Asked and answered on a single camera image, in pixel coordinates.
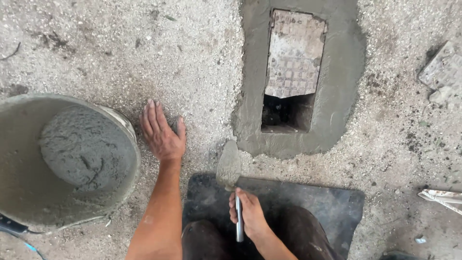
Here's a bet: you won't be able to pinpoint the person's left hand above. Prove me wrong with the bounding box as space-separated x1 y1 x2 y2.
139 99 187 163

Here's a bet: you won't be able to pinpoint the person's right hand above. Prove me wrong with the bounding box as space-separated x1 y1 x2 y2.
229 187 270 242

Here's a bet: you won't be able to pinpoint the cement-covered mason's trowel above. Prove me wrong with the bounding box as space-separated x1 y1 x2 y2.
215 140 245 243

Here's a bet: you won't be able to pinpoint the person's dark trousers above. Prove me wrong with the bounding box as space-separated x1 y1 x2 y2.
181 205 343 260

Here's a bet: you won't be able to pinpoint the black rubber kneeling mat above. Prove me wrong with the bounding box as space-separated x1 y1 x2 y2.
181 173 366 260

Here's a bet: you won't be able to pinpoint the wet grey cement mix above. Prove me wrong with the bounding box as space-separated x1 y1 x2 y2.
39 105 135 192

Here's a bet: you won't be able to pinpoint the grey cement-coated bucket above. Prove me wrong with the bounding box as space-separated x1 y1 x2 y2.
0 93 142 233

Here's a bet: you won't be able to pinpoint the patterned metal cover plate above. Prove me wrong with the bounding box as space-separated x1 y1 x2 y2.
264 9 327 99

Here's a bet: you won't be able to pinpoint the broken patterned concrete slab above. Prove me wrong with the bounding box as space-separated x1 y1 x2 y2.
418 41 462 105

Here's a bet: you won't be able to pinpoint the wet cement frame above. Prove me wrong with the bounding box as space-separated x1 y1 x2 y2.
231 0 367 160

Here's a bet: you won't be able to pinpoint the black bucket handle grip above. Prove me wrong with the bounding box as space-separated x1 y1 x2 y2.
0 214 29 234

